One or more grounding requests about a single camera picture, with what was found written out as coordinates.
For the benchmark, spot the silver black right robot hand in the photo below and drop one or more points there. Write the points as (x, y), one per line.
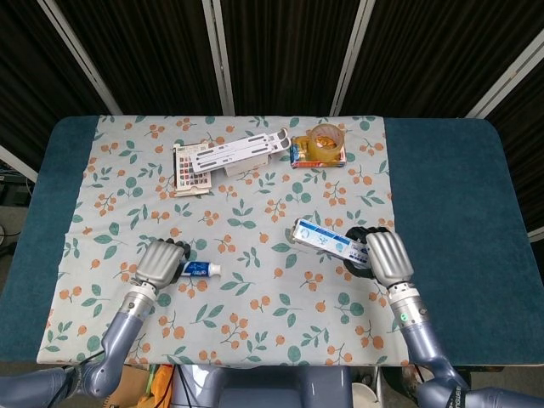
(389, 259)

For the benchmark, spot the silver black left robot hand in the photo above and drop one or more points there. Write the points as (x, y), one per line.
(159, 263)

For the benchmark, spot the blue white toothpaste tube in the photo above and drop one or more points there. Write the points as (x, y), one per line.
(204, 268)

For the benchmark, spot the blue white toothpaste box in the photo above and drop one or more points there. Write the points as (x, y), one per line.
(323, 240)

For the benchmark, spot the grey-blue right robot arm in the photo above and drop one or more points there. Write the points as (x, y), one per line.
(416, 336)

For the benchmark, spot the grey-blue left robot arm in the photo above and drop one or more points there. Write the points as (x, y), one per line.
(123, 327)

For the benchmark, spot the colourful flat small box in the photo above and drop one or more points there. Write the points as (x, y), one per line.
(314, 163)

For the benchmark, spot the small white cardboard box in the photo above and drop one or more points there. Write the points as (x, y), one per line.
(242, 170)

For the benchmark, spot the teal table cover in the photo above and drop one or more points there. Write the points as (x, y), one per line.
(446, 212)

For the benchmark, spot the card with colourful squares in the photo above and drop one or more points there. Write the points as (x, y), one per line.
(187, 178)

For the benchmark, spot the orange fruit print tablecloth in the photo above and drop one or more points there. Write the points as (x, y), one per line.
(255, 297)

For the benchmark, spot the yellow packing tape roll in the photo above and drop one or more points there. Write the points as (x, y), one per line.
(336, 149)

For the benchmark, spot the orange yellow cloth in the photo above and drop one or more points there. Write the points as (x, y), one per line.
(157, 387)

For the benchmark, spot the white plastic folding stand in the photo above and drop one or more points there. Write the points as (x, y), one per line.
(229, 151)

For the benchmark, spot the grey-blue robot torso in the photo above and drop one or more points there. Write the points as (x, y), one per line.
(276, 387)

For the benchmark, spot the white screen frame post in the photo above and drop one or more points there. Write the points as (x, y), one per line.
(352, 55)
(506, 72)
(17, 163)
(81, 55)
(219, 55)

